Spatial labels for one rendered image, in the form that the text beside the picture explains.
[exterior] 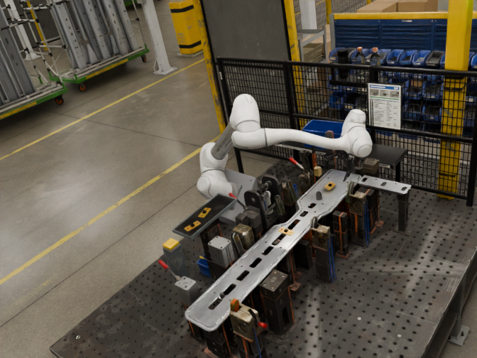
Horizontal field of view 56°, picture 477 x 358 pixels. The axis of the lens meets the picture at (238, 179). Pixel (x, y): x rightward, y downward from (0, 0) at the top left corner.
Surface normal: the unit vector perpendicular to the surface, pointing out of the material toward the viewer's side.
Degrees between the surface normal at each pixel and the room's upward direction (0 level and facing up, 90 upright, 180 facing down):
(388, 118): 90
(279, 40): 91
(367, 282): 0
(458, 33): 93
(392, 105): 90
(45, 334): 0
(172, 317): 0
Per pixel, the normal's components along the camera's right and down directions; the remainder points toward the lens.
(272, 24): -0.61, 0.50
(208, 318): -0.17, -0.85
